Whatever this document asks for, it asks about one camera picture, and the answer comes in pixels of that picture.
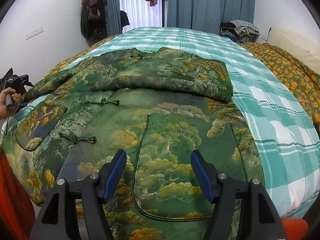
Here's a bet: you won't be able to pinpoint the green landscape print padded jacket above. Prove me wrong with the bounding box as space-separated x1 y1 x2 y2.
3 48 264 239

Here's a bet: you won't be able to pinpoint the pile of clothes by bed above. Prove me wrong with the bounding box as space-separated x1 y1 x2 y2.
219 20 260 43

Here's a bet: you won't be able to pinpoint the person's left hand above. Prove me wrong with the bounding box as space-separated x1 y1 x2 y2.
0 87 22 120

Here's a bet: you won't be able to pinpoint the teal white plaid bed sheet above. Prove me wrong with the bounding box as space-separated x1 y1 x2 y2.
2 27 319 225

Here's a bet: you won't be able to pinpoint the coats hanging on rack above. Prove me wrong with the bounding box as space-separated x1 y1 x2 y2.
80 0 107 44

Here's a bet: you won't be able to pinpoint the blue curtain left panel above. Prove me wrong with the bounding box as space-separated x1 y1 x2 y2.
105 0 121 36

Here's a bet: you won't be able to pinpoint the blue curtain panel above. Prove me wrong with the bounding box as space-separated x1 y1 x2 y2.
105 0 121 36
167 0 255 34

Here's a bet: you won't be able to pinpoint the orange floral green quilt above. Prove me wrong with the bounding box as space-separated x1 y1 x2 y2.
28 28 319 137

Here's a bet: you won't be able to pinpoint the cream bed headboard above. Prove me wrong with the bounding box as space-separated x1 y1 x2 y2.
267 25 320 74

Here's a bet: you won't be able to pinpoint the blue curtain right panel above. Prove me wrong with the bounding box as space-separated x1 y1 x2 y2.
167 0 255 34

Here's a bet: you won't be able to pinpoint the white wall switch plate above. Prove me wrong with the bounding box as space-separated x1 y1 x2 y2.
25 27 44 40

